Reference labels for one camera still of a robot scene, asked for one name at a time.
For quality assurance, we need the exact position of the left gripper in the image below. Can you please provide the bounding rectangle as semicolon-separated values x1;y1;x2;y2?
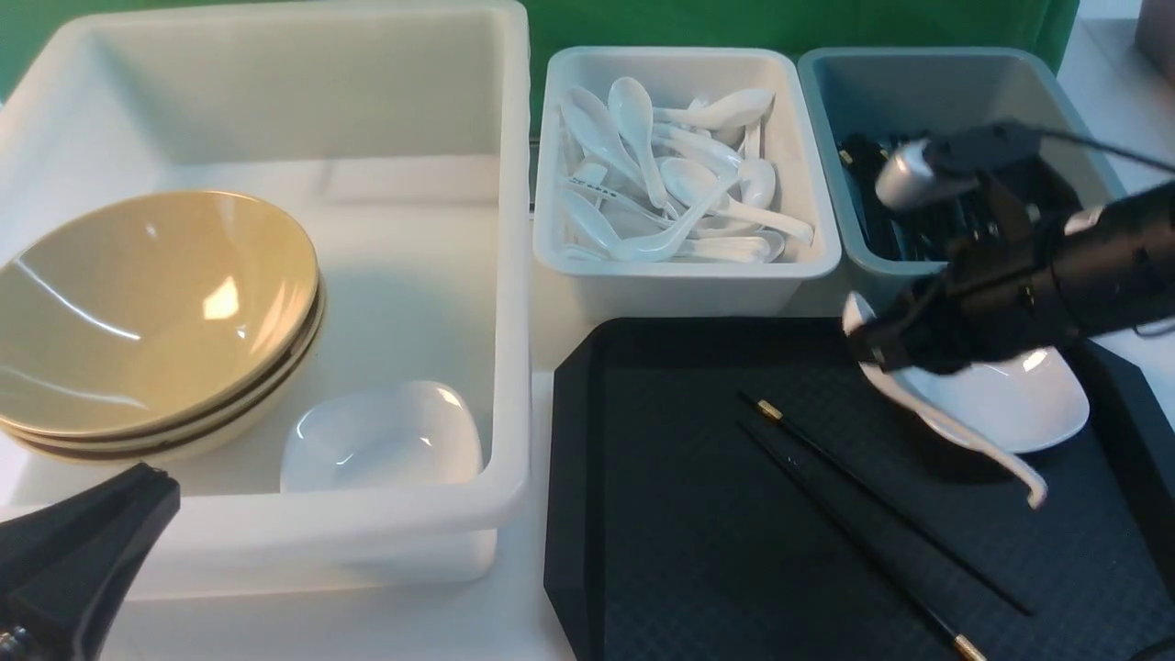
1;463;181;660

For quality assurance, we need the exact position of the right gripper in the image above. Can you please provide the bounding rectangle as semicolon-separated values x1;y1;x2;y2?
846;244;1066;375

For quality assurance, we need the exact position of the white square sauce dish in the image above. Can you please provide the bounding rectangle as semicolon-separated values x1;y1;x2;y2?
893;348;1092;456

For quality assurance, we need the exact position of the white ceramic soup spoon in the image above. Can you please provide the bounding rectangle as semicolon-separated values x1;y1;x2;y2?
841;290;1048;510

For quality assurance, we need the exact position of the black chopstick gold tip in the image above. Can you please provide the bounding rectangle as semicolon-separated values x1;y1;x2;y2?
737;390;1034;618

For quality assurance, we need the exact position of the yellow noodle bowl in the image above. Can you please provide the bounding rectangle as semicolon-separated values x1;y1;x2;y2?
4;191;318;438

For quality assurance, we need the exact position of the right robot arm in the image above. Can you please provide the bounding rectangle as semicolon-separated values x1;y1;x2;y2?
847;183;1174;375

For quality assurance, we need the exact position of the bundle of black chopsticks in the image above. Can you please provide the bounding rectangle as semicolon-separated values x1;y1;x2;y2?
835;131;995;261

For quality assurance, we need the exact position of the blue-grey plastic bin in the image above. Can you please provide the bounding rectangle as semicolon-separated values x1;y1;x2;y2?
798;47;1088;306

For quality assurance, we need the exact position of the green backdrop cloth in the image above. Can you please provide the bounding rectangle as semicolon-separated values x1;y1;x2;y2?
0;0;1085;102

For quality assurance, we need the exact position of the pile of white spoons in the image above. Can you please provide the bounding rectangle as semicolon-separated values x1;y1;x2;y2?
555;77;817;263

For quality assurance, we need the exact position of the black serving tray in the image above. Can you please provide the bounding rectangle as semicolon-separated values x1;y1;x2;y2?
543;318;1171;660

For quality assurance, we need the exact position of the white spoon bin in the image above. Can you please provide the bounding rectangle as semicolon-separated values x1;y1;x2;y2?
533;46;842;323

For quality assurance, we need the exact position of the white dish in tub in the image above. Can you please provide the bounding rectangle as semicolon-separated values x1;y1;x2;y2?
278;380;486;493

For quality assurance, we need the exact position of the large white plastic tub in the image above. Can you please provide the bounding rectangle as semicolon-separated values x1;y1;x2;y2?
4;1;532;601

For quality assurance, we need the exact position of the black cable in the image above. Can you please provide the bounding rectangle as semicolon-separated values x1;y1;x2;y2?
1038;124;1175;175

